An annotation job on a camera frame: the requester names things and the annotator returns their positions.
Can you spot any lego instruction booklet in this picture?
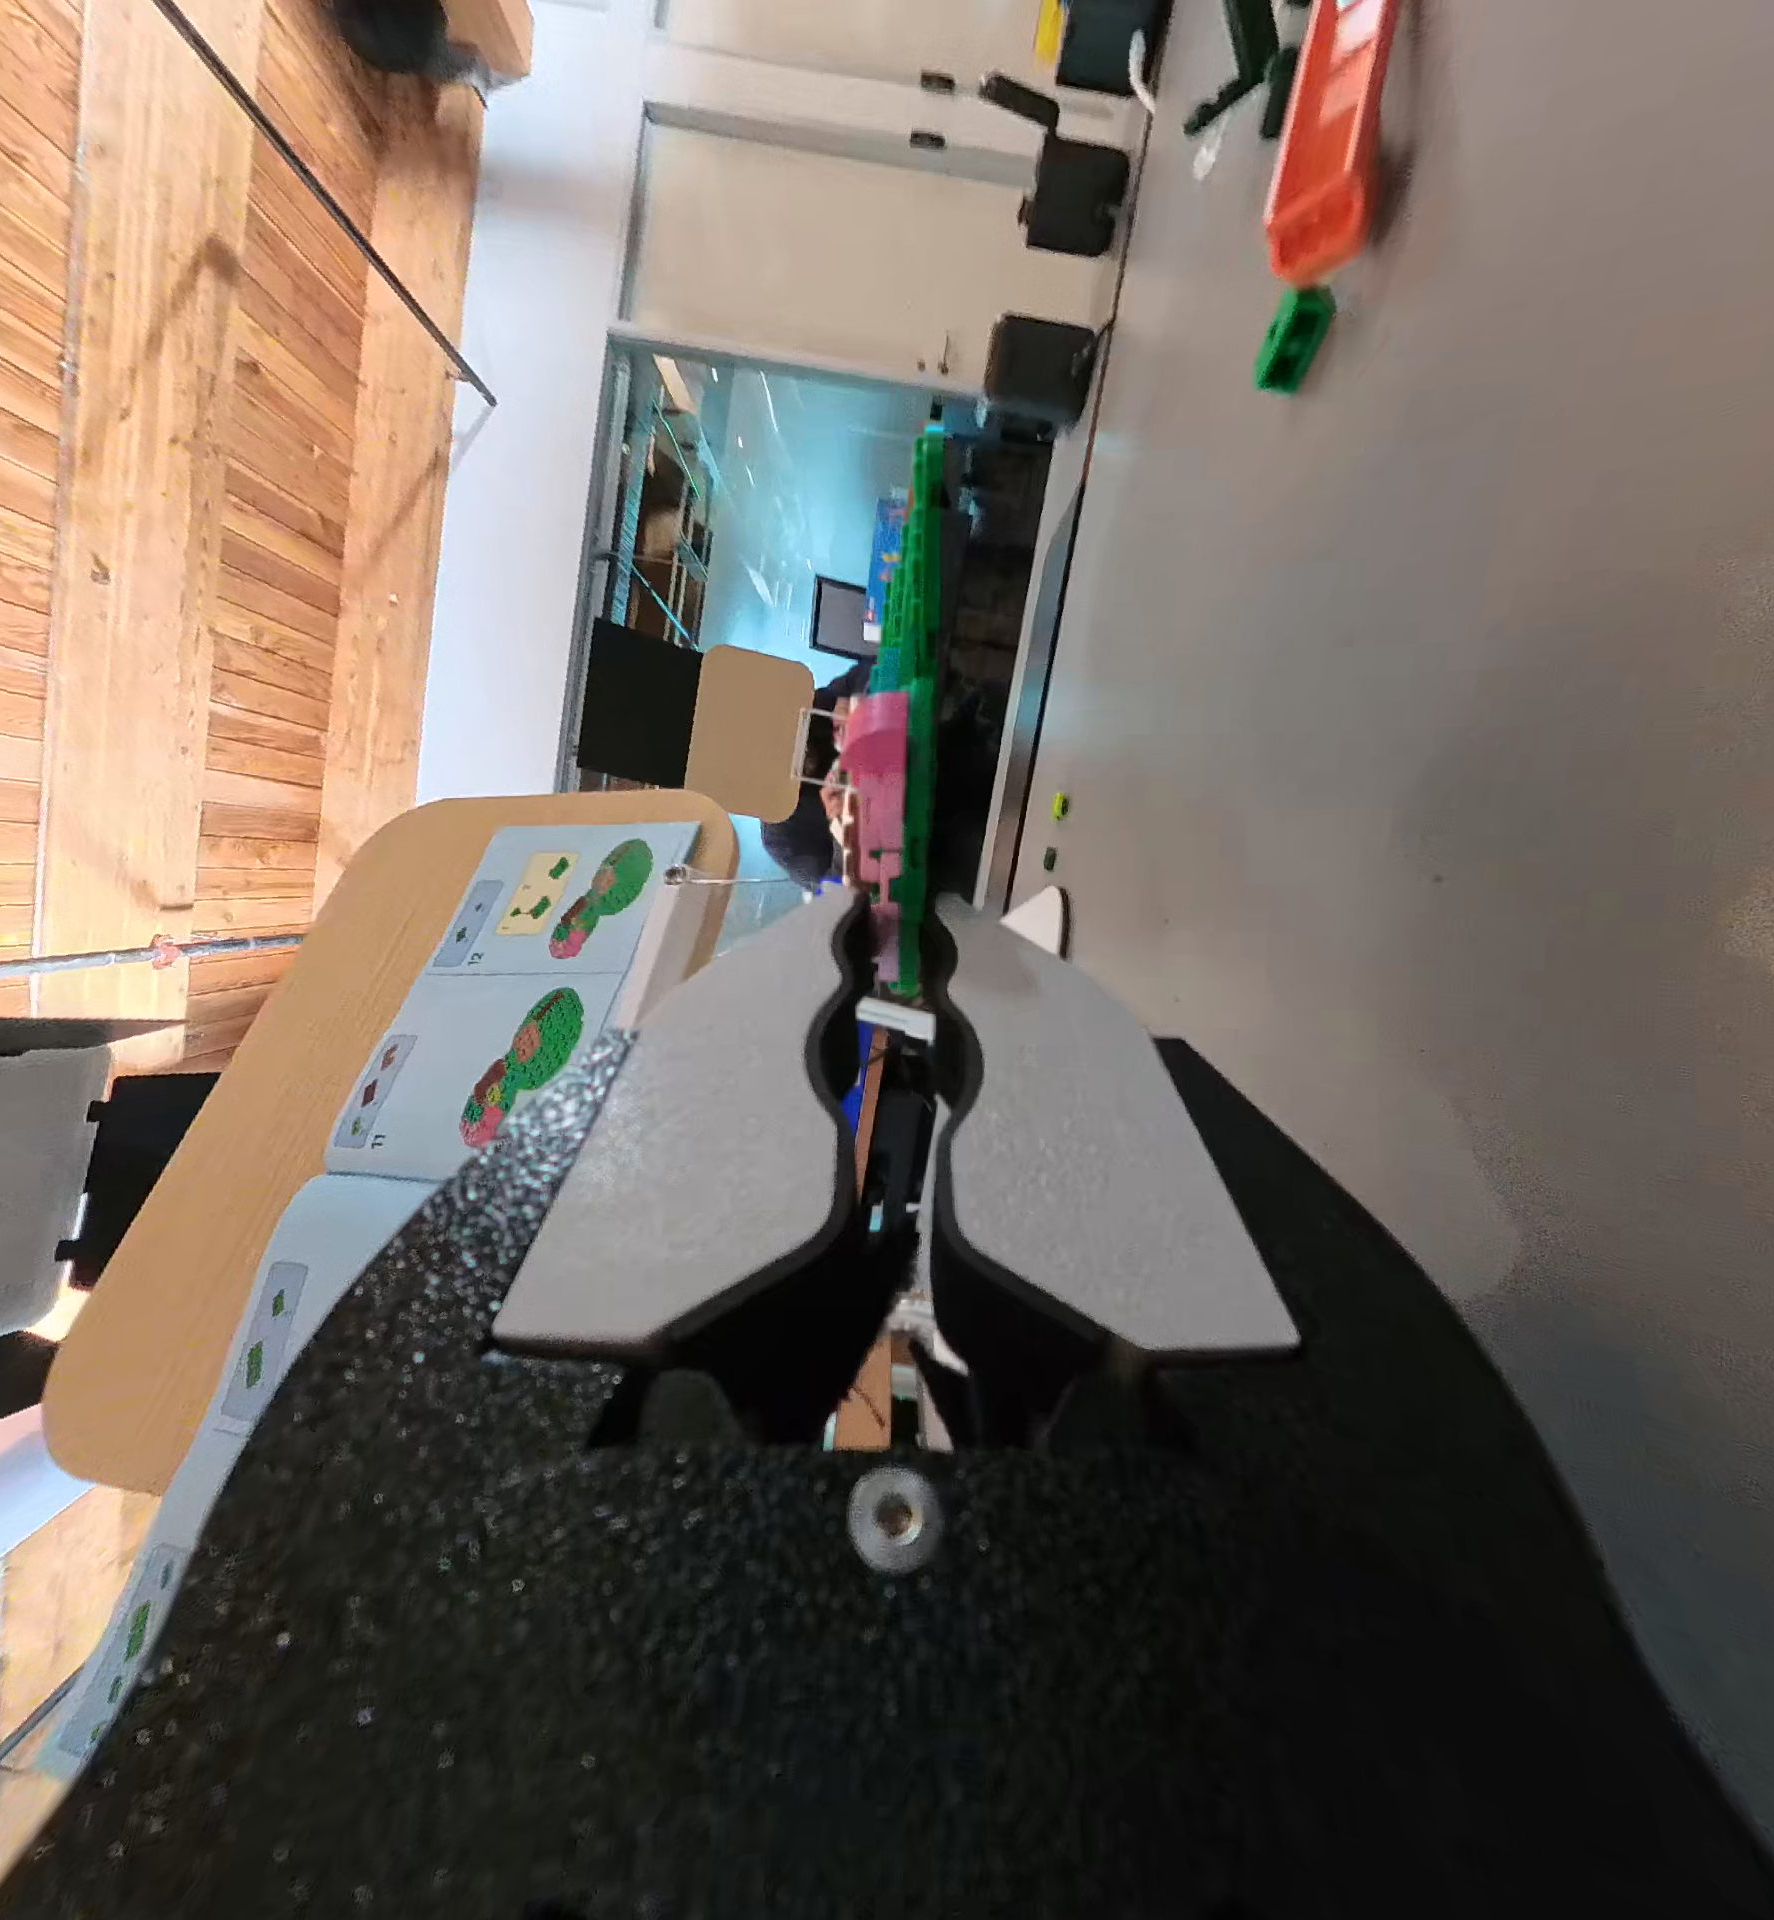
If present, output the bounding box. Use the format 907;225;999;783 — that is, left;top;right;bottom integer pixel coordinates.
54;825;704;1780

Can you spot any bright green lego brick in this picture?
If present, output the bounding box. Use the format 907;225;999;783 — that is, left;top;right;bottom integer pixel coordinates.
1253;282;1341;397

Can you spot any large dark green lego piece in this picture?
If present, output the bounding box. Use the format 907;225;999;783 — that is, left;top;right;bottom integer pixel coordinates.
1183;60;1289;139

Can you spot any glass partition window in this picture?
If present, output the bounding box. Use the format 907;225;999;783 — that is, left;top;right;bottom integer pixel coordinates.
564;338;982;797

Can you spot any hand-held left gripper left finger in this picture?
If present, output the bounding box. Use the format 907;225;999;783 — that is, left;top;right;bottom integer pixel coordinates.
490;894;877;1365

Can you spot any green and pink lego build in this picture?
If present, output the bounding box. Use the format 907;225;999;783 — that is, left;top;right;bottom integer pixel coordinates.
841;423;980;1000

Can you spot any grey metal pipe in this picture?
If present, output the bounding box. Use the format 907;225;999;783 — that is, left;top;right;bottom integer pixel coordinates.
0;931;307;990

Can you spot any white cabinet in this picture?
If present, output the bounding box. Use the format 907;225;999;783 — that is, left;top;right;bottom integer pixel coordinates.
624;0;1151;396

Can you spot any light wooden board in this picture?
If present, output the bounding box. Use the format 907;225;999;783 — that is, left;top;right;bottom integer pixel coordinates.
45;795;740;1497

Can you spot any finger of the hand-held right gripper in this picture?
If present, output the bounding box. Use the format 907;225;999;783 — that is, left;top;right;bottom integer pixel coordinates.
0;1045;113;1347

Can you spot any tan rounded panel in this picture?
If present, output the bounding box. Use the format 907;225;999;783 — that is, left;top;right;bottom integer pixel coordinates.
690;645;817;825

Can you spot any black office chair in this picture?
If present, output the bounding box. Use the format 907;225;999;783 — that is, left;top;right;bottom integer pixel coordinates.
1023;136;1132;257
984;315;1100;426

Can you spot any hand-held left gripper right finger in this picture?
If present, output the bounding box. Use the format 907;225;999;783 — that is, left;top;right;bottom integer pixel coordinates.
931;905;1305;1365

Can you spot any thin black metal rod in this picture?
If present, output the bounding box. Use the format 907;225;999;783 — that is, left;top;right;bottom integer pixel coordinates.
151;0;503;411

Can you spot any black panel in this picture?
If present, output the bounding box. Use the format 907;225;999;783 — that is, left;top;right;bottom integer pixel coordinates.
574;617;710;785

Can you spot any orange lego brick separator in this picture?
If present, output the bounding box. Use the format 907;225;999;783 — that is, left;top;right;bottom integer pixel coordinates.
1261;0;1409;287

